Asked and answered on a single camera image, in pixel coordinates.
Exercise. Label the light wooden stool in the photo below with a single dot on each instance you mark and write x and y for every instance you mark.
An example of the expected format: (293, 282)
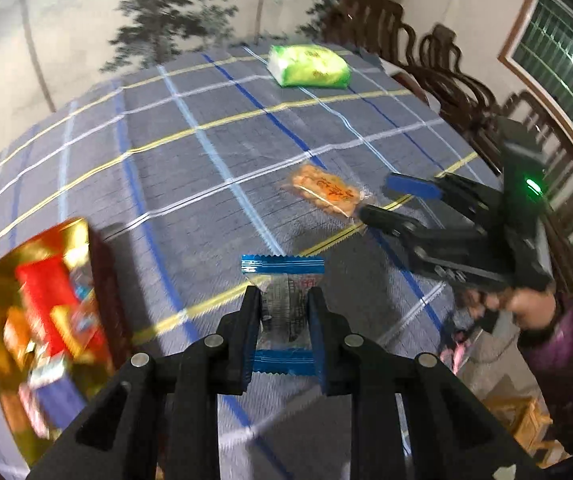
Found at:
(516, 420)

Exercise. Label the blue plaid tablecloth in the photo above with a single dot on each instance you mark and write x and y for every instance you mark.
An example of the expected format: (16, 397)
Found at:
(191, 170)

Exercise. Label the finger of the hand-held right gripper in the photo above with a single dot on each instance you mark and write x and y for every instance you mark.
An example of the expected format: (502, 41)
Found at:
(414, 185)
(436, 250)

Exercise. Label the person's right hand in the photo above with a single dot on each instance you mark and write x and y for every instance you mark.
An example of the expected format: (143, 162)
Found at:
(533, 310)

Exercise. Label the gold tin box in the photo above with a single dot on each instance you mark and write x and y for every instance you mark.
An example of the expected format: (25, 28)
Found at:
(1, 280)

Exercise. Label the clear peanut snack packet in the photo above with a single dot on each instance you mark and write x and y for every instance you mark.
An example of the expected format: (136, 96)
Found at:
(324, 190)

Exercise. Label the painted landscape folding screen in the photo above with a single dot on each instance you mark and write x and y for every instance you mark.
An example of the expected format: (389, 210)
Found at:
(91, 20)

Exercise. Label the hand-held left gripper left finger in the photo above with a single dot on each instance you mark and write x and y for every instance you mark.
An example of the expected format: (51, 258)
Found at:
(254, 332)

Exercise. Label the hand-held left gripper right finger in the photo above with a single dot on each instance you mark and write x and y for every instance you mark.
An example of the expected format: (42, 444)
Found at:
(316, 342)

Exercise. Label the blue and white snack packet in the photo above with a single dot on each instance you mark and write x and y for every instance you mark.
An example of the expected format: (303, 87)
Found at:
(54, 385)

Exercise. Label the blue-ended clear snack packet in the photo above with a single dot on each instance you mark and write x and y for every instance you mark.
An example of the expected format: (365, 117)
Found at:
(286, 295)

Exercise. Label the person's right forearm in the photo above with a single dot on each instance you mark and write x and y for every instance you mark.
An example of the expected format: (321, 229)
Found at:
(566, 375)

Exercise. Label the red snack packet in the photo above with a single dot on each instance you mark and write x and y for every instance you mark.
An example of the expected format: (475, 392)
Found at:
(41, 290)

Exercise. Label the window with green grille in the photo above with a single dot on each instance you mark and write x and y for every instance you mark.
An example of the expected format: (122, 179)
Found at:
(561, 45)

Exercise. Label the green snack bag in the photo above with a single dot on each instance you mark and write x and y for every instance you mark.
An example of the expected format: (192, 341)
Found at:
(311, 65)

